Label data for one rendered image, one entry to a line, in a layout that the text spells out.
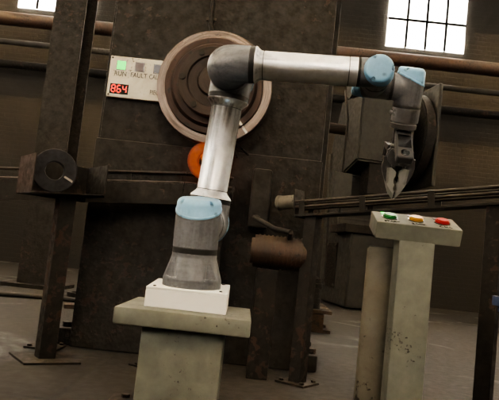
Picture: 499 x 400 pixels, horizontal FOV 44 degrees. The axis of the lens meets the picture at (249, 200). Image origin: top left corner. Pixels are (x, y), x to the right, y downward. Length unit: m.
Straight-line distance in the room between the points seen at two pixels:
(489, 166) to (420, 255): 7.51
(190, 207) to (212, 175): 0.18
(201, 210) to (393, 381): 0.71
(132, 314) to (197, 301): 0.16
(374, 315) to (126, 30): 1.65
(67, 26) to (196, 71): 3.15
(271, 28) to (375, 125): 4.09
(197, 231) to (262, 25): 1.44
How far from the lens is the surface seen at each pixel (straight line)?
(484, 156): 9.27
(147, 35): 2.82
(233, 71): 1.61
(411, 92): 1.74
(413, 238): 1.79
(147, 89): 2.73
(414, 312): 1.80
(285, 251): 2.31
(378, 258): 1.91
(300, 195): 2.39
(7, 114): 9.43
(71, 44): 5.51
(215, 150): 1.71
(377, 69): 1.59
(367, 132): 6.73
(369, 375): 1.94
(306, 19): 2.82
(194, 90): 2.49
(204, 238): 1.55
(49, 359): 2.36
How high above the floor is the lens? 0.45
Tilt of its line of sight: 5 degrees up
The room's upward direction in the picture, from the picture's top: 6 degrees clockwise
